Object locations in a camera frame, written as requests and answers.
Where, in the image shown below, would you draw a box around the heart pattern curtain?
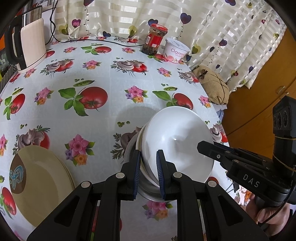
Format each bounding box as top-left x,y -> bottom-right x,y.
54,1 -> 287,91

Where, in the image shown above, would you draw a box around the white electric kettle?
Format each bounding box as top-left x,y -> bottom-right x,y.
4,6 -> 46,74

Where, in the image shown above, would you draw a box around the small beige plate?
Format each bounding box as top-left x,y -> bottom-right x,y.
9,145 -> 75,227

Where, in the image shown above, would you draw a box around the person's right hand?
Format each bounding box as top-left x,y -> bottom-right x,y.
246,193 -> 290,227

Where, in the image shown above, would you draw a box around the white bowl blue stripe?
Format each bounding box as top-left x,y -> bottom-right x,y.
142,106 -> 214,183
135,124 -> 159,188

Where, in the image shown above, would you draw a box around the wooden cabinet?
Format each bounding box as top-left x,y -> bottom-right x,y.
222,30 -> 295,158

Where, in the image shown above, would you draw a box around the folded blue grey cloths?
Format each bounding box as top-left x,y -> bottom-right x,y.
213,103 -> 227,121

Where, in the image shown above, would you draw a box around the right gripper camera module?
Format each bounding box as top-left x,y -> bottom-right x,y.
273,96 -> 295,176

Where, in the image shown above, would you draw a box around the fruit print tablecloth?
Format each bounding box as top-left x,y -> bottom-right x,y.
1,39 -> 227,240

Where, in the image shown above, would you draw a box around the stainless steel bowl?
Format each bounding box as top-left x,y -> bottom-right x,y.
124,133 -> 171,203

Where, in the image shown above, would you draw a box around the white yogurt tub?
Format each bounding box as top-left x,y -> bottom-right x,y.
162,38 -> 190,63

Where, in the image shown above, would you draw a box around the burlap sack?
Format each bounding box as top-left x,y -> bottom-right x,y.
193,65 -> 230,105

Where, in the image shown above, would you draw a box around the black power cable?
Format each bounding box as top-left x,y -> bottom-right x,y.
45,0 -> 148,48

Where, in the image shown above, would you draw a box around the red lid sauce jar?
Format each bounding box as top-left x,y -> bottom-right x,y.
142,23 -> 168,56

